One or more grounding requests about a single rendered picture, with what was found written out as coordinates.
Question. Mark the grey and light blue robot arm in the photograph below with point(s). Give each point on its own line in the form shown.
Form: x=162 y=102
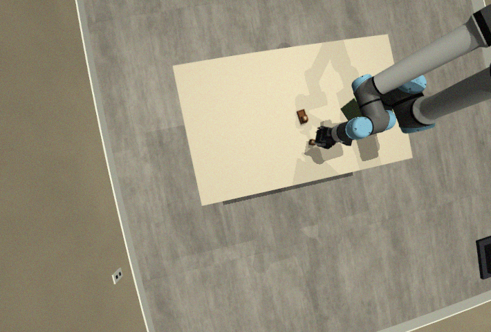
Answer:
x=400 y=87

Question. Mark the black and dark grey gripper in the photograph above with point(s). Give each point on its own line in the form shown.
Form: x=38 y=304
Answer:
x=322 y=140

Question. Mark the brown wooden tray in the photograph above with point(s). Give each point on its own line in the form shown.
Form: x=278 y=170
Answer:
x=301 y=113

